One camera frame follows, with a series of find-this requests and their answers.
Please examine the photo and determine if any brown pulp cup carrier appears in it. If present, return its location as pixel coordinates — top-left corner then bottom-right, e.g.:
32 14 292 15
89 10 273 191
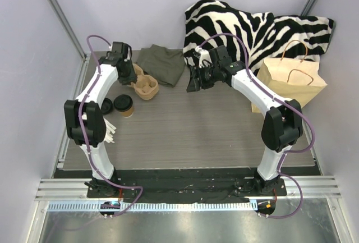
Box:
127 63 159 100

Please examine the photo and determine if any black plastic cup lid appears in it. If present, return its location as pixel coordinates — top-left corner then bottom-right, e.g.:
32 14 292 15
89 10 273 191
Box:
113 94 133 112

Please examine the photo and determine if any brown paper coffee cup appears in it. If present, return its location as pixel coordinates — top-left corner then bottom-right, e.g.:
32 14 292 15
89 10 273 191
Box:
121 105 134 118

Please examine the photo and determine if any brown paper bag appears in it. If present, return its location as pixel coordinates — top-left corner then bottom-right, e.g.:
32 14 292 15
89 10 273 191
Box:
256 47 327 107

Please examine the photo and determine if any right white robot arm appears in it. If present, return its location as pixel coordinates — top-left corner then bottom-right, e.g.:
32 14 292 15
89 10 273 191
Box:
186 45 303 195

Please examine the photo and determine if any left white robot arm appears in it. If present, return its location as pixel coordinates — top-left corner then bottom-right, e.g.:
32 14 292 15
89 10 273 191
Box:
64 42 137 198

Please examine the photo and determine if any olive green cloth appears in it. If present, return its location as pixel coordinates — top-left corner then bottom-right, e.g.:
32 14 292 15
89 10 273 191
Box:
137 44 185 88

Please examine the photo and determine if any stack of black lids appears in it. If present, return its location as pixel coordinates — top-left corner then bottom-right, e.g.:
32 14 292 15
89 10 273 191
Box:
100 98 114 115

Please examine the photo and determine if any white wrapped straws bundle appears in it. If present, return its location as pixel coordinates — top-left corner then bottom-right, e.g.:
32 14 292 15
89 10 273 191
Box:
104 119 117 143

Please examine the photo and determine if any zebra print blanket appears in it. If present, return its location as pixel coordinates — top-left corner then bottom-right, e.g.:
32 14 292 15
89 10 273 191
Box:
183 0 336 74

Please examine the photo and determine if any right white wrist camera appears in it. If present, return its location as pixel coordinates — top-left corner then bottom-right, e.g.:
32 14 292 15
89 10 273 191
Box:
194 46 211 68

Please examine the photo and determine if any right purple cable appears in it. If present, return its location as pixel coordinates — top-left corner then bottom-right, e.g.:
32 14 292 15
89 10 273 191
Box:
196 33 316 219

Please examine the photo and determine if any purple cable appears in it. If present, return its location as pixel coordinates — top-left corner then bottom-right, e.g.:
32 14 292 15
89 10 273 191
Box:
196 33 316 219
78 34 144 218

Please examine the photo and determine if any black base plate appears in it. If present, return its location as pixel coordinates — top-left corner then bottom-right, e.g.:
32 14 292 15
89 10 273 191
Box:
53 167 287 199

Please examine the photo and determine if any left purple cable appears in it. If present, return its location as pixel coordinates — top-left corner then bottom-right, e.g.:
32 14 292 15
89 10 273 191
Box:
78 34 144 218

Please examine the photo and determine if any aluminium rail frame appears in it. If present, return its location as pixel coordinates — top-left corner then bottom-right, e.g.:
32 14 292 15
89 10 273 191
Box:
29 69 344 242

